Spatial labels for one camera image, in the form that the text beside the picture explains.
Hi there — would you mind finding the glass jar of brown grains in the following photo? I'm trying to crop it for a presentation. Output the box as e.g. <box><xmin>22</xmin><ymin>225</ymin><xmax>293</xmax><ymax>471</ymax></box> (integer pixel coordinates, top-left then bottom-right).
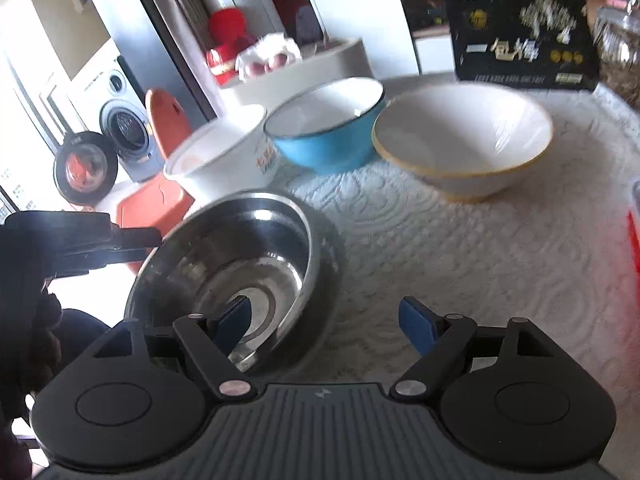
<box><xmin>591</xmin><ymin>0</ymin><xmax>640</xmax><ymax>107</ymax></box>

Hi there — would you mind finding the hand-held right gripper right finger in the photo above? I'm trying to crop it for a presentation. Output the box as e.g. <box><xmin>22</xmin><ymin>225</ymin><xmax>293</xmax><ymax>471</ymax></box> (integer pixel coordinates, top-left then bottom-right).
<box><xmin>391</xmin><ymin>296</ymin><xmax>553</xmax><ymax>401</ymax></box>

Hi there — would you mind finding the red plush toy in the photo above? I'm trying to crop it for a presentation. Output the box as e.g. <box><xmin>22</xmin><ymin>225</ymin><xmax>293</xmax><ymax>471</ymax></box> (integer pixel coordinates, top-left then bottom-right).
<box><xmin>205</xmin><ymin>7</ymin><xmax>257</xmax><ymax>87</ymax></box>

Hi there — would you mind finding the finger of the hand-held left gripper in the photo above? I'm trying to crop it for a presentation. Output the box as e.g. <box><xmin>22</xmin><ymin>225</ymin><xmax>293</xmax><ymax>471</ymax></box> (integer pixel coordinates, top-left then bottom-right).
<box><xmin>110</xmin><ymin>227</ymin><xmax>164</xmax><ymax>265</ymax></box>

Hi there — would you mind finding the red container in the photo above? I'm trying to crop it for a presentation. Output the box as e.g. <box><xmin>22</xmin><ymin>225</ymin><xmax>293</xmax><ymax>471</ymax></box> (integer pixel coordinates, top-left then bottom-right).
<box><xmin>625</xmin><ymin>177</ymin><xmax>640</xmax><ymax>326</ymax></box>

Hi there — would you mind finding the white bowl with orange label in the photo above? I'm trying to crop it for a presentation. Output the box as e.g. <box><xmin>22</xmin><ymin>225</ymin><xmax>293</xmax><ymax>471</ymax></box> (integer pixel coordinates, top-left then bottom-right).
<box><xmin>163</xmin><ymin>104</ymin><xmax>269</xmax><ymax>207</ymax></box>

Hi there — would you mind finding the dark refrigerator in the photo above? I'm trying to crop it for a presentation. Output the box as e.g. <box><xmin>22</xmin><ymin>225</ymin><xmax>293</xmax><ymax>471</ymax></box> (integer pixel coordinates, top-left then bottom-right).
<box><xmin>77</xmin><ymin>0</ymin><xmax>221</xmax><ymax>122</ymax></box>

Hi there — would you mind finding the plastic bag of fruit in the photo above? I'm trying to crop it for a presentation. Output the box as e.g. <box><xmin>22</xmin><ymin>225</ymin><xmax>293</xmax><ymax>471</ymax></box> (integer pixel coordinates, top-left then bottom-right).
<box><xmin>234</xmin><ymin>32</ymin><xmax>302</xmax><ymax>82</ymax></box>

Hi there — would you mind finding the white oval container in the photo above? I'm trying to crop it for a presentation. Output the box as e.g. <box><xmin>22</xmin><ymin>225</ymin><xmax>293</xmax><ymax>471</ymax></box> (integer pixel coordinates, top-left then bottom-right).
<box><xmin>219</xmin><ymin>36</ymin><xmax>377</xmax><ymax>111</ymax></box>

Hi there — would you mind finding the black printed box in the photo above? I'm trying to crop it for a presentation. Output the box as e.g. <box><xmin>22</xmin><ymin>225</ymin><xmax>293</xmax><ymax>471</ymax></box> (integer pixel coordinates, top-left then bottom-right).
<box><xmin>443</xmin><ymin>0</ymin><xmax>601</xmax><ymax>92</ymax></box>

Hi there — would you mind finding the blue bowl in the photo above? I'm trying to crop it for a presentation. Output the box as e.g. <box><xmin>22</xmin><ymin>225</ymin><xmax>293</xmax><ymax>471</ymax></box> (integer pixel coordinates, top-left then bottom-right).
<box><xmin>263</xmin><ymin>77</ymin><xmax>387</xmax><ymax>175</ymax></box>

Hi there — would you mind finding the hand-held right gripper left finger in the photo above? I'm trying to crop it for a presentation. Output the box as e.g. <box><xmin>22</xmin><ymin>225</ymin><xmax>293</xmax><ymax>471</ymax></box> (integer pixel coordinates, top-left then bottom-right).
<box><xmin>92</xmin><ymin>296</ymin><xmax>256</xmax><ymax>401</ymax></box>

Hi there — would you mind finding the stainless steel bowl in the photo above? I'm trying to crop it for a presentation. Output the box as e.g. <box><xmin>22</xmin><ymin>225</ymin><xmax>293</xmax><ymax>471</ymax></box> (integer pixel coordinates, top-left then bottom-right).
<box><xmin>124</xmin><ymin>190</ymin><xmax>322</xmax><ymax>373</ymax></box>

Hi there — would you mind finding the person's left hand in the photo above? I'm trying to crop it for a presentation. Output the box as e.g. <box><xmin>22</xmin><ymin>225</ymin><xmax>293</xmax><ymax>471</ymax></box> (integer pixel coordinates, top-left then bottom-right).
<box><xmin>0</xmin><ymin>287</ymin><xmax>64</xmax><ymax>361</ymax></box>

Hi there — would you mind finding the round black pan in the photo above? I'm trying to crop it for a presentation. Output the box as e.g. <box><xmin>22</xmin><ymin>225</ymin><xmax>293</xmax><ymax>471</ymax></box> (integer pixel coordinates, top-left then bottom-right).
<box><xmin>53</xmin><ymin>131</ymin><xmax>119</xmax><ymax>207</ymax></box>

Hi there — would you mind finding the orange plastic stool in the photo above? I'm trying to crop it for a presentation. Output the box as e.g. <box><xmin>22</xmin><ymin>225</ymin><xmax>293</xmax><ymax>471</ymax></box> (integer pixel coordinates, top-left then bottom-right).
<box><xmin>115</xmin><ymin>88</ymin><xmax>196</xmax><ymax>277</ymax></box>

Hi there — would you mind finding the white washing machine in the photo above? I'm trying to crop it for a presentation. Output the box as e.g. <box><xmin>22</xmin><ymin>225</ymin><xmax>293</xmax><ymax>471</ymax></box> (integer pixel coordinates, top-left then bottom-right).
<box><xmin>67</xmin><ymin>37</ymin><xmax>167</xmax><ymax>184</ymax></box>

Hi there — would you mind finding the white lace tablecloth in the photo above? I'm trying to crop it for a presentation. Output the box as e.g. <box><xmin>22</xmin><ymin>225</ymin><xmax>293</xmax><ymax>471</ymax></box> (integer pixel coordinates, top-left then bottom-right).
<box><xmin>272</xmin><ymin>72</ymin><xmax>640</xmax><ymax>443</ymax></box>

